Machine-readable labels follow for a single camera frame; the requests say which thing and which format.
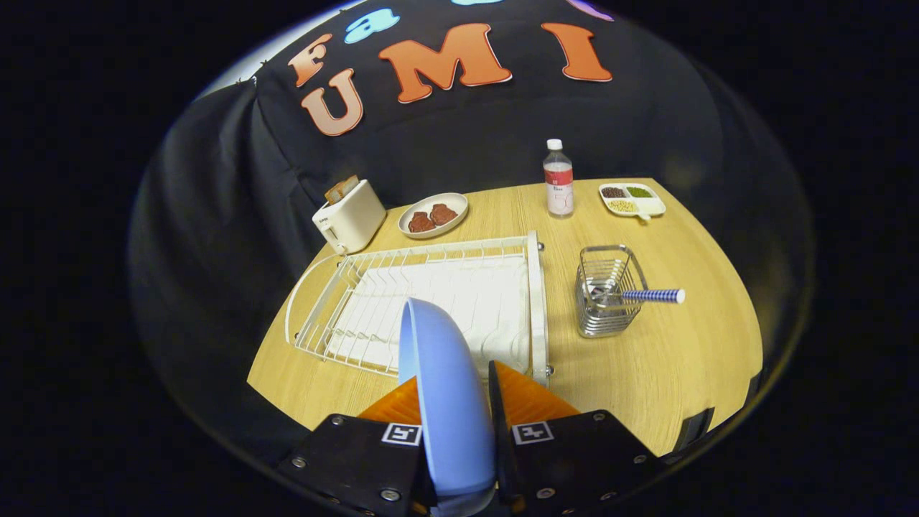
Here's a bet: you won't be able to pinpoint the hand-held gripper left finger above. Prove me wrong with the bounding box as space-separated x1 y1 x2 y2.
279 376 437 517

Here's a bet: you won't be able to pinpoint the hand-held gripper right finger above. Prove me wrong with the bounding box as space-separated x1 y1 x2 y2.
488 360 672 517

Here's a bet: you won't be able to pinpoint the blue plate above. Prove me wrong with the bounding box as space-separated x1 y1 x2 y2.
398 297 498 500

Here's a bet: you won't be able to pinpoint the metal wire basket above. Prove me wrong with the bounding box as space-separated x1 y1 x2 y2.
575 245 649 339

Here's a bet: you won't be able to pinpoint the spoon with blue checkered handle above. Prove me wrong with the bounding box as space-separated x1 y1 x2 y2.
589 286 686 307

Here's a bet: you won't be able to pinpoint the white wire dish rack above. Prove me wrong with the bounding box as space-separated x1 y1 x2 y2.
285 230 552 389

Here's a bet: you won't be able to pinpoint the beige oval dish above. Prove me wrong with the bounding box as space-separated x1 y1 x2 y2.
398 192 470 240

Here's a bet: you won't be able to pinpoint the white toaster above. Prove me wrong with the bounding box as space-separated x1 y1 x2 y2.
312 180 387 256

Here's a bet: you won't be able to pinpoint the white divided tray of beans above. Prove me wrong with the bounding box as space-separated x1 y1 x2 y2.
599 182 666 221

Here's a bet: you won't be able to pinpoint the toast slices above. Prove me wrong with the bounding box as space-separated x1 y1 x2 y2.
324 174 360 203

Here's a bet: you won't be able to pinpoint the clear bottle with red label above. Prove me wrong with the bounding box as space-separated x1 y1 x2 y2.
543 139 575 218

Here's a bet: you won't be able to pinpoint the black backdrop cloth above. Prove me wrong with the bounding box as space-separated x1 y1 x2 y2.
128 0 816 460

